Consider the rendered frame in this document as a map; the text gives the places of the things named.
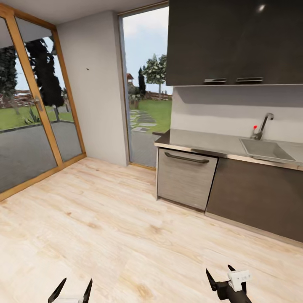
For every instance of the fixed window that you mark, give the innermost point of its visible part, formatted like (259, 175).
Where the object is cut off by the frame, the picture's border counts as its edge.
(143, 36)

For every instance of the dishwasher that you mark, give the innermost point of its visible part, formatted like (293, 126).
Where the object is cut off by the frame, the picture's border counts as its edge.
(185, 177)

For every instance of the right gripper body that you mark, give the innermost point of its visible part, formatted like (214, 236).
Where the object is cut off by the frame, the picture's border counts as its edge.
(225, 291)

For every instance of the drop in sink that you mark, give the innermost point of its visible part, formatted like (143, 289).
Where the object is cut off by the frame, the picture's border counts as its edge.
(274, 150)

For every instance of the door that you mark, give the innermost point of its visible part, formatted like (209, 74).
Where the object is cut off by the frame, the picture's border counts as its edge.
(39, 129)

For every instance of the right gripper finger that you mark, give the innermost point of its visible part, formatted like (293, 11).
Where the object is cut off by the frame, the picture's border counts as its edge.
(231, 268)
(212, 281)

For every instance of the cabinet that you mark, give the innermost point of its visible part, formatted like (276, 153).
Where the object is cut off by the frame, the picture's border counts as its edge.
(234, 42)

